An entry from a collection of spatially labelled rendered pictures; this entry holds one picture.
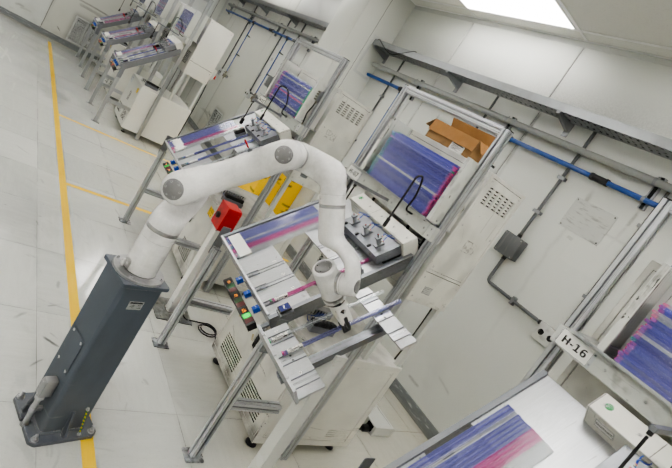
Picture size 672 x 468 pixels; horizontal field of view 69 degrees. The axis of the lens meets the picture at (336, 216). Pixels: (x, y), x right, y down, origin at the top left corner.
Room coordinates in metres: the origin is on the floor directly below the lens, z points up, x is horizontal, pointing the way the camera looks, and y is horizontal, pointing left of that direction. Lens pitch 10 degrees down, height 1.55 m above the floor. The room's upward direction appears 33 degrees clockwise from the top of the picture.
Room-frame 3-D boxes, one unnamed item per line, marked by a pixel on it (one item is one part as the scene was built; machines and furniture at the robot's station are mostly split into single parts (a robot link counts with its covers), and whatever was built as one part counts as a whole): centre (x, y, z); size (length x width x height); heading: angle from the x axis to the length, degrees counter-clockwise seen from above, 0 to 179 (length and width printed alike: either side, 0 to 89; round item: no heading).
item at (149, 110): (6.14, 2.74, 0.95); 1.36 x 0.82 x 1.90; 130
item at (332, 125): (3.67, 0.64, 0.95); 1.35 x 0.82 x 1.90; 130
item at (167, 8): (7.26, 3.67, 0.95); 1.37 x 0.82 x 1.90; 130
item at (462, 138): (2.69, -0.37, 1.82); 0.68 x 0.30 x 0.20; 40
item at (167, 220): (1.67, 0.49, 1.00); 0.19 x 0.12 x 0.24; 178
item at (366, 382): (2.54, -0.27, 0.31); 0.70 x 0.65 x 0.62; 40
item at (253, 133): (3.53, 0.78, 0.66); 1.01 x 0.73 x 1.31; 130
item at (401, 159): (2.41, -0.21, 1.52); 0.51 x 0.13 x 0.27; 40
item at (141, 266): (1.64, 0.49, 0.79); 0.19 x 0.19 x 0.18
